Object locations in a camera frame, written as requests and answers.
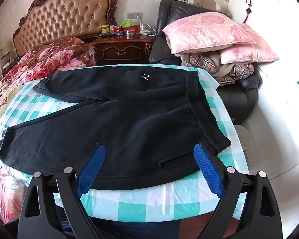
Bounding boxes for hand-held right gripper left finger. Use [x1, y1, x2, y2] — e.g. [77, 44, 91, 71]
[17, 144, 105, 239]

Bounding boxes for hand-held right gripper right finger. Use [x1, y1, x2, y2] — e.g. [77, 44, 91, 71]
[194, 143, 282, 239]

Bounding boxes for black pants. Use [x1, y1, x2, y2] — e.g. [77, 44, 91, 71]
[0, 66, 232, 191]

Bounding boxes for green checkered tablecloth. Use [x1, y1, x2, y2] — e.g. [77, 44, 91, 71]
[0, 63, 251, 223]

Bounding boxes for black leather armchair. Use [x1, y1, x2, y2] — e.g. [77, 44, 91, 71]
[149, 0, 263, 125]

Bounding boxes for folded plaid blanket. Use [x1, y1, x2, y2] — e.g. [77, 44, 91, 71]
[181, 52, 255, 86]

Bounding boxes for red floral quilt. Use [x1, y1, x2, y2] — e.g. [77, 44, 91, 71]
[1, 37, 96, 85]

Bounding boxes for small pink floral pillow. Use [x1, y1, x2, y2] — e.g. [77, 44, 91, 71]
[219, 42, 279, 65]

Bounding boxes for dark wooden nightstand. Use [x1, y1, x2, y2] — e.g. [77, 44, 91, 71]
[92, 31, 156, 66]

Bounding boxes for large pink floral pillow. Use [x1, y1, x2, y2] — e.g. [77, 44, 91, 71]
[162, 12, 266, 54]

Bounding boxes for white power strip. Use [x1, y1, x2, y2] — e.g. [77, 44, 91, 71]
[139, 22, 151, 35]
[144, 21, 157, 36]

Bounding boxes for tufted leather headboard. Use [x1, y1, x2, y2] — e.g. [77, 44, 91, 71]
[12, 0, 119, 58]

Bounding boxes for red hanging ornament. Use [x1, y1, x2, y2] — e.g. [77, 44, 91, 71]
[242, 4, 252, 25]

